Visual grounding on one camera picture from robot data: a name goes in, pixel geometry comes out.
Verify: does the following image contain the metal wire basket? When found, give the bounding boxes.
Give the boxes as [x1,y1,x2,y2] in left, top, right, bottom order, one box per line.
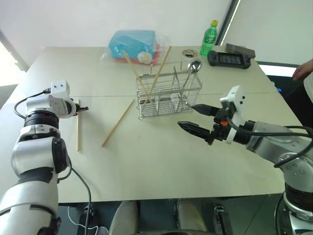
[135,61,203,120]

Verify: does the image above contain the person's bare hand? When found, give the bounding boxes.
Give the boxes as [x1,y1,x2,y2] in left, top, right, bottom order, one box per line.
[292,58,313,81]

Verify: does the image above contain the wooden chopstick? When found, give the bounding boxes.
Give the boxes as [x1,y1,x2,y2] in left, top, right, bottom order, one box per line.
[101,98,135,147]
[142,45,173,107]
[76,98,82,153]
[123,50,151,102]

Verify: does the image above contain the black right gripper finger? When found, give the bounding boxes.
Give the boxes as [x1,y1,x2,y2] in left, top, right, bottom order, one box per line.
[177,120,212,142]
[191,103,219,117]

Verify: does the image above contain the metal spoon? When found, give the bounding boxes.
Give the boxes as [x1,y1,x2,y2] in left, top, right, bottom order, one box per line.
[182,59,203,98]

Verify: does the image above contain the black floor stand foot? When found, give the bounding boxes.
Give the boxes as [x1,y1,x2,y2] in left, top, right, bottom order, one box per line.
[212,204,233,235]
[79,205,95,230]

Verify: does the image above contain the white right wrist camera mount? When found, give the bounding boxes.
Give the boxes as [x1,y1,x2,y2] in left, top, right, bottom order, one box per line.
[219,85,246,145]

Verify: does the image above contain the green plastic bottle yellow cap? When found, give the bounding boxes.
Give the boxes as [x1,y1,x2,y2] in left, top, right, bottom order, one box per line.
[200,20,219,56]

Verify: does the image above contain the black cable under left arm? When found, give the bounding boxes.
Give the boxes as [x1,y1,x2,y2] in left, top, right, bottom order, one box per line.
[56,156,92,235]

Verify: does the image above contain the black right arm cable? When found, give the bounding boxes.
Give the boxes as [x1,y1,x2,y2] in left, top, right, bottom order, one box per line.
[224,115,313,168]

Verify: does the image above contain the dark rectangular box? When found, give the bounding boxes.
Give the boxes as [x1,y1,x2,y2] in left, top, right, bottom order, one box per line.
[225,43,256,58]

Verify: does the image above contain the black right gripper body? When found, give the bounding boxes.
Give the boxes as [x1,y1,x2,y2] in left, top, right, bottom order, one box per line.
[205,107,232,146]

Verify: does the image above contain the dark window frame bar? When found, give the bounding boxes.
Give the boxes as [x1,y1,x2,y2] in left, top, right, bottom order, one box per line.
[219,0,239,47]

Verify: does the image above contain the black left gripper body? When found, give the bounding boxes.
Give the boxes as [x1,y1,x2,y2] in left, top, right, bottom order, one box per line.
[70,97,82,118]

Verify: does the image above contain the clear plastic bag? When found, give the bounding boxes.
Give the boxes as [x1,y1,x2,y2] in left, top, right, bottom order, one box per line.
[99,29,172,66]

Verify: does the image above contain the roll of tape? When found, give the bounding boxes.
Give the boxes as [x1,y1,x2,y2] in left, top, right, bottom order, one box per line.
[181,48,198,59]

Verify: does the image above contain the blue box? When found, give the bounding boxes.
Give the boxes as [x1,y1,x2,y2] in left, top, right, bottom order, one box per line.
[108,29,157,61]

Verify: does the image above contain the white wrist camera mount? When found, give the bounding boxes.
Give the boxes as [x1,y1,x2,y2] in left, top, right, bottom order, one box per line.
[219,85,246,145]
[50,78,71,99]

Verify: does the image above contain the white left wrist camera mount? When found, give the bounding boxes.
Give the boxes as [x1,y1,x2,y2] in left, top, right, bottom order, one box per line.
[50,78,71,99]

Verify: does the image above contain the black handheld game console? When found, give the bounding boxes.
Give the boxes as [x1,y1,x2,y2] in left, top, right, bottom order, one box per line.
[207,50,252,71]

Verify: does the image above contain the thin white floor cable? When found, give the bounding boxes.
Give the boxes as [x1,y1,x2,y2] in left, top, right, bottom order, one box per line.
[67,207,109,233]

